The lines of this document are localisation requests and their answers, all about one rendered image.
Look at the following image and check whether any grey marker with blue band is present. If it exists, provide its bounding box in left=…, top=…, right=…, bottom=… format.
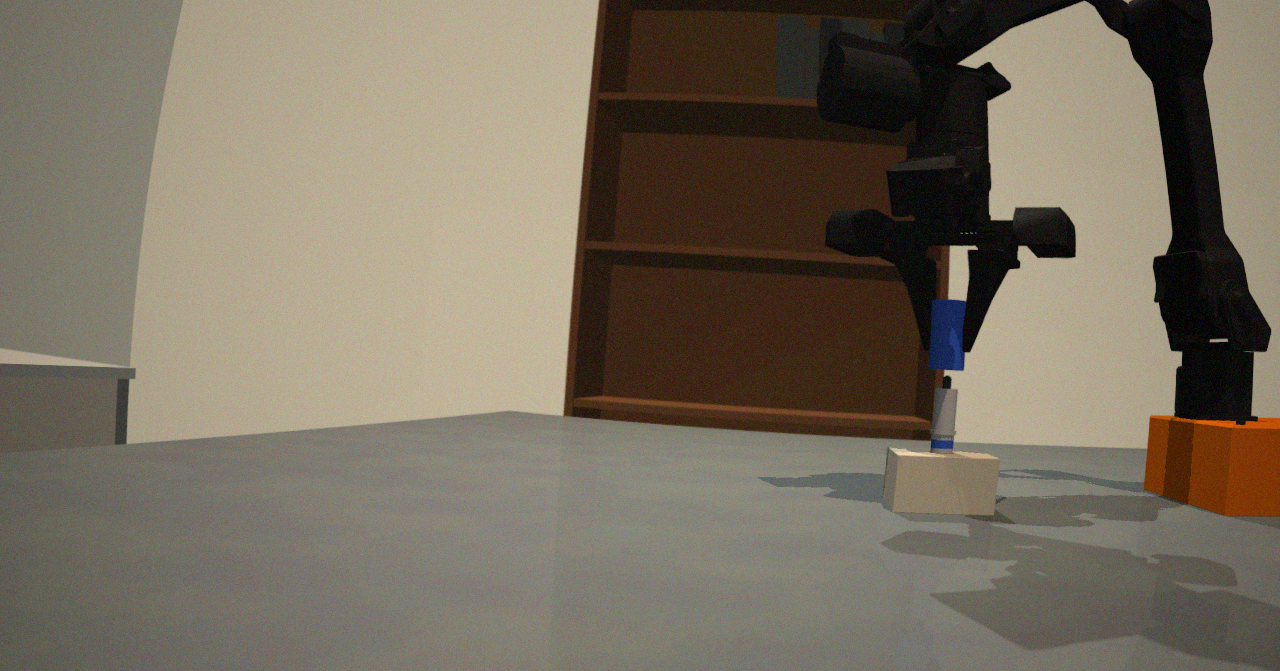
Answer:
left=931, top=376, right=957, bottom=455

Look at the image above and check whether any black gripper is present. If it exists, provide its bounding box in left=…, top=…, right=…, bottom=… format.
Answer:
left=826, top=131, right=1076, bottom=352

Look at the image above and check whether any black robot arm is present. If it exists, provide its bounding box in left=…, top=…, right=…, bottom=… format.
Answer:
left=817, top=0, right=1271, bottom=423

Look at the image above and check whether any dark blue marker cap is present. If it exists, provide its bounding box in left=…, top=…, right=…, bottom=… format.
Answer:
left=928, top=300, right=966, bottom=371

